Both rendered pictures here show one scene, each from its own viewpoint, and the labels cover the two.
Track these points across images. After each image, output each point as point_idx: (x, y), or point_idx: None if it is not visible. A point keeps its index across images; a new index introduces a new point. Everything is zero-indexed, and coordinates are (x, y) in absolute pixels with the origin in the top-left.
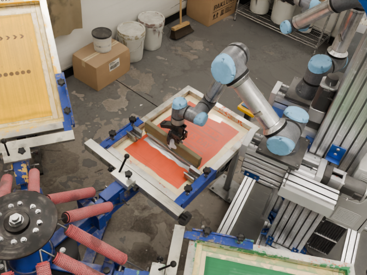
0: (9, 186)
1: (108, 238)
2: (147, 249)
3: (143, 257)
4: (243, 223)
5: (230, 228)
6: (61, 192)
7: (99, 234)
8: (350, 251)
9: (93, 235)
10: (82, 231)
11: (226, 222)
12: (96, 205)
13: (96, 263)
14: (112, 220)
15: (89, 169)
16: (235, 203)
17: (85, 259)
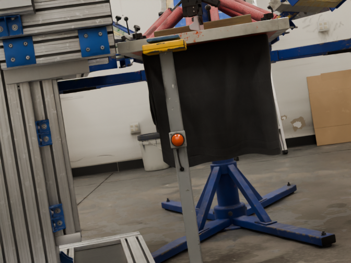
0: (252, 8)
1: (291, 245)
2: (234, 260)
3: (229, 256)
4: (109, 260)
5: (125, 246)
6: (213, 8)
7: (300, 231)
8: None
9: (167, 20)
10: (172, 13)
11: (137, 246)
12: (191, 22)
13: (270, 238)
14: (314, 249)
15: None
16: (144, 256)
17: (280, 224)
